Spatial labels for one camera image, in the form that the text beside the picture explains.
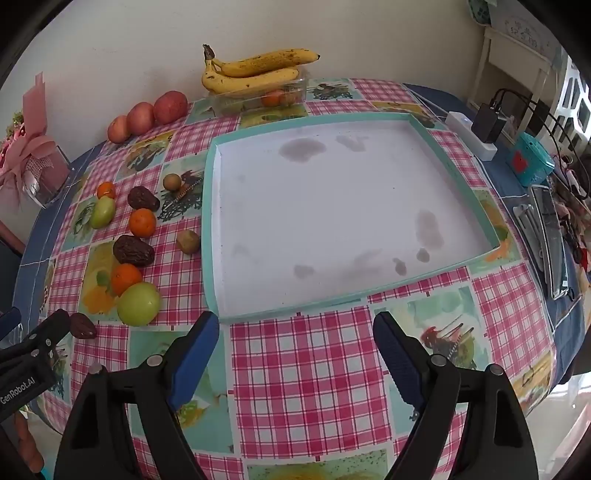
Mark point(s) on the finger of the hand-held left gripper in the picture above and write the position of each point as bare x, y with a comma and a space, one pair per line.
9, 323
46, 334

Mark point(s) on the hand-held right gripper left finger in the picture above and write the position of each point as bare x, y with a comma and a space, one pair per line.
198, 357

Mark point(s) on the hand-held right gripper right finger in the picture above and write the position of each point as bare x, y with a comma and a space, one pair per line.
397, 357

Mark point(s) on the dark brown date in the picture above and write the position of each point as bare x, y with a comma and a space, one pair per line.
134, 250
143, 198
84, 326

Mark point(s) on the small oval green fruit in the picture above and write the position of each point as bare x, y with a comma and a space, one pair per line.
102, 213

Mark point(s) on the small orange tangerine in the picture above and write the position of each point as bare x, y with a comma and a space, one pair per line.
125, 278
142, 223
106, 188

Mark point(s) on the white tray with teal rim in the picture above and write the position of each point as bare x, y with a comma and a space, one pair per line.
332, 207

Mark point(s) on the person's left hand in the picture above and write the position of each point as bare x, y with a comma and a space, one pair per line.
27, 443

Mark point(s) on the large round green fruit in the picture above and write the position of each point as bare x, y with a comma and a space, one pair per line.
138, 303

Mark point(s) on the pink checkered fruit-print tablecloth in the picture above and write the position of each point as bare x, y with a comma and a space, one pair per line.
300, 369

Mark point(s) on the small brownish green fruit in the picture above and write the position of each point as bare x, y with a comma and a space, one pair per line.
188, 241

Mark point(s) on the clear glass box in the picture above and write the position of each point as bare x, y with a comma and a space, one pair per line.
48, 182

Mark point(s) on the small tan longan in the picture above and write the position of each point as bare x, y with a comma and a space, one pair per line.
171, 182

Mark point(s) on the grey flat device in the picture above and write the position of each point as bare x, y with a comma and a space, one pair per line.
526, 226

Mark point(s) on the dark smartphone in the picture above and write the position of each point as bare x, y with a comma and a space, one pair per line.
549, 240

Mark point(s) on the small pale red apple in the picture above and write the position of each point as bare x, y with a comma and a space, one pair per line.
119, 129

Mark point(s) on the medium red apple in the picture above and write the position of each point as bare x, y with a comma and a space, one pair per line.
140, 118

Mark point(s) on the teal plastic box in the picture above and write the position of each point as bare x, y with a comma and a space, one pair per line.
531, 159

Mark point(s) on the white power strip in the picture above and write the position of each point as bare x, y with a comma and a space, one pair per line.
461, 122

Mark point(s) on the black power adapter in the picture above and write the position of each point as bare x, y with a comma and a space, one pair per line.
487, 122

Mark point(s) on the large red apple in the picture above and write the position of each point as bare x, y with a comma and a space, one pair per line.
171, 107

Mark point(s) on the clear plastic fruit container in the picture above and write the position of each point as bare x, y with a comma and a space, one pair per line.
240, 104

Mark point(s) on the orange tangerine in clear container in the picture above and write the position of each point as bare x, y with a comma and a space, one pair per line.
274, 98

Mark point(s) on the spotted yellow banana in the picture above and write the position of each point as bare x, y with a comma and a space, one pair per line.
268, 62
249, 83

